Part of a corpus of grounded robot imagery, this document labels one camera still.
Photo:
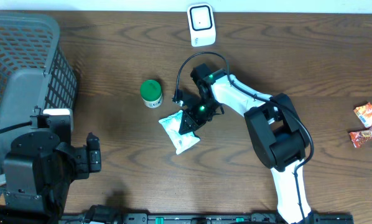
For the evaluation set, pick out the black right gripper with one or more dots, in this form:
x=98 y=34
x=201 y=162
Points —
x=192 y=125

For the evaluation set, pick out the teal wet wipes pack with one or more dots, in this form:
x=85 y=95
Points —
x=171 y=125

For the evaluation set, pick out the grey plastic mesh basket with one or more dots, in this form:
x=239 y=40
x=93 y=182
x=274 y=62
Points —
x=34 y=73

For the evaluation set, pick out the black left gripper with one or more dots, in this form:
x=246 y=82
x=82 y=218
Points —
x=78 y=155

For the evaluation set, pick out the white barcode scanner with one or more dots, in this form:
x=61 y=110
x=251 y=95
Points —
x=201 y=25

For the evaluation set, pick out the green lid white jar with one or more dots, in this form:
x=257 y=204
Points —
x=151 y=93

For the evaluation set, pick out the orange red candy bar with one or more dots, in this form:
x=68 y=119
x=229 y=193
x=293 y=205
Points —
x=358 y=138

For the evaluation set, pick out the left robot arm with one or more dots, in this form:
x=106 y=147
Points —
x=39 y=170

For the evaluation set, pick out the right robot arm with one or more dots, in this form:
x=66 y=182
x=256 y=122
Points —
x=277 y=134

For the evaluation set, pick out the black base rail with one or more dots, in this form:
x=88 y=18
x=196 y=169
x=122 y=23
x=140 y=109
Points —
x=104 y=214

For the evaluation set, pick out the orange tissue pack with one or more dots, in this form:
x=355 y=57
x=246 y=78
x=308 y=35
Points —
x=364 y=113

